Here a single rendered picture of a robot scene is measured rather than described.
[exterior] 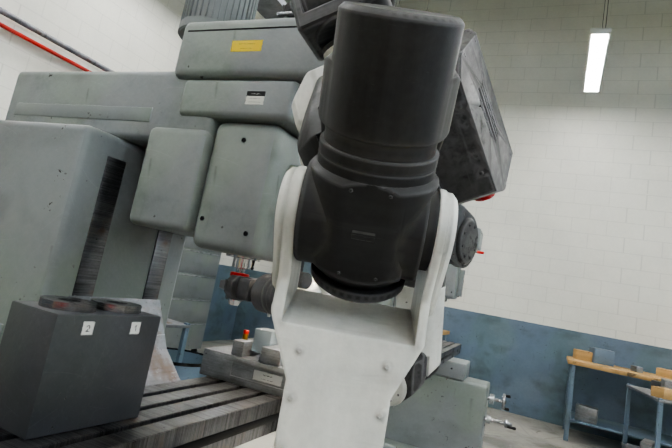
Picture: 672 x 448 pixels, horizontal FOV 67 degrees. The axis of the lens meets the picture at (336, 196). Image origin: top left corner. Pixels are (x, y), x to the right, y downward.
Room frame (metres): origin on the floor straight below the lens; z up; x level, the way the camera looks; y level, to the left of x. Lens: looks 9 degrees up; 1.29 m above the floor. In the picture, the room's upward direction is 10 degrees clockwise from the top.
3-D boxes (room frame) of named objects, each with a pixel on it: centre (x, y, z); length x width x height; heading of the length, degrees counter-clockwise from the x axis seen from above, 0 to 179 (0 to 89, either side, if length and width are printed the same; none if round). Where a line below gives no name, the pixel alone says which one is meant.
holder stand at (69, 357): (0.94, 0.39, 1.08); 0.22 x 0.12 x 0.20; 152
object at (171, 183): (1.37, 0.38, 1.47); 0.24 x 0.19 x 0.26; 155
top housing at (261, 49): (1.30, 0.21, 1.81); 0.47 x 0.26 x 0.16; 65
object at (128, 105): (1.50, 0.65, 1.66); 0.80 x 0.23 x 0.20; 65
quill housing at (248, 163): (1.29, 0.20, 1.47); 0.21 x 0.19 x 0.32; 155
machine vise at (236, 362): (1.46, 0.09, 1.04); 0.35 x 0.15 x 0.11; 68
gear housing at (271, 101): (1.31, 0.24, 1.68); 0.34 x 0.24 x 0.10; 65
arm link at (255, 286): (1.23, 0.13, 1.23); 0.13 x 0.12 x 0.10; 137
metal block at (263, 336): (1.47, 0.12, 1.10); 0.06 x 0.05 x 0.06; 158
